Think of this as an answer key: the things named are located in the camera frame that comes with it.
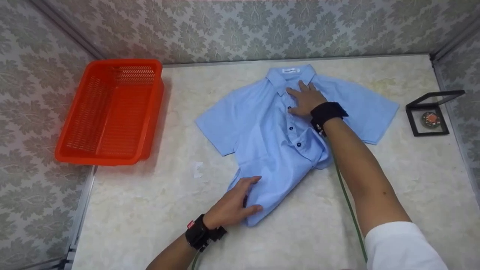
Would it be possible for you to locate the person's right hand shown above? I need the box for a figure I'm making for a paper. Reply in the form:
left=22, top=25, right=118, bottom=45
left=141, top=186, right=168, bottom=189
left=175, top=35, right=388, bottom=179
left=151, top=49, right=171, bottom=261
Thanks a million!
left=286, top=80, right=327, bottom=117

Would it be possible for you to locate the person's left hand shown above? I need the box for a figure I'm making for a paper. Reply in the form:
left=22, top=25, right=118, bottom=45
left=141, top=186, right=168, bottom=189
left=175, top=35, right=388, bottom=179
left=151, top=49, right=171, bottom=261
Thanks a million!
left=202, top=175, right=263, bottom=230

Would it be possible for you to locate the light blue short-sleeved shirt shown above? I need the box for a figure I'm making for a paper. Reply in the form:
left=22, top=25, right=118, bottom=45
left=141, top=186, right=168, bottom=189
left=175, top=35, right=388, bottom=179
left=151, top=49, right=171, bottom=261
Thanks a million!
left=195, top=64, right=400, bottom=228

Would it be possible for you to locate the person's left forearm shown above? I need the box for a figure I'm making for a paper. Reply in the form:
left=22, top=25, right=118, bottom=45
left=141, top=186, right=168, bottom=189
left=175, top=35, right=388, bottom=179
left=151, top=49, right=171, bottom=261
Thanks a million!
left=145, top=234, right=198, bottom=270

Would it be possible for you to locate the person's right forearm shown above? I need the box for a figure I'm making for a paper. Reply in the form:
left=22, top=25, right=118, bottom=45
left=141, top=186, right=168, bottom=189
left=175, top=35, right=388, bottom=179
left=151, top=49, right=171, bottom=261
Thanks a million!
left=322, top=117, right=449, bottom=270

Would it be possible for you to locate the black wrist band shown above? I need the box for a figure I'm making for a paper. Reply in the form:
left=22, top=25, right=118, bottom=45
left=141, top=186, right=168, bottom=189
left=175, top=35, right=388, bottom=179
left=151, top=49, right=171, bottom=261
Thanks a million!
left=185, top=214, right=228, bottom=270
left=310, top=102, right=369, bottom=264

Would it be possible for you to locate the black display case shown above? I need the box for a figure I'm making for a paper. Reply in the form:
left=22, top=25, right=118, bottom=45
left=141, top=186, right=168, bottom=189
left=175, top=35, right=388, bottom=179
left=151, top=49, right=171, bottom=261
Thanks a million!
left=405, top=90, right=466, bottom=137

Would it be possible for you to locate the round orange object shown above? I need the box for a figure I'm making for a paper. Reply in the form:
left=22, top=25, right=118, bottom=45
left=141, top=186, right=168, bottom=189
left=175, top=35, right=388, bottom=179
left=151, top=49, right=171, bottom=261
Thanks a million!
left=421, top=112, right=441, bottom=129

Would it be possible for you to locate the orange plastic basket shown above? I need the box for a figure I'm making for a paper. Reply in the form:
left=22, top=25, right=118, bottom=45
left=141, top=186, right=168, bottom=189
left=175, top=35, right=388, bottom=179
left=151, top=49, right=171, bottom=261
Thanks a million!
left=54, top=58, right=165, bottom=166

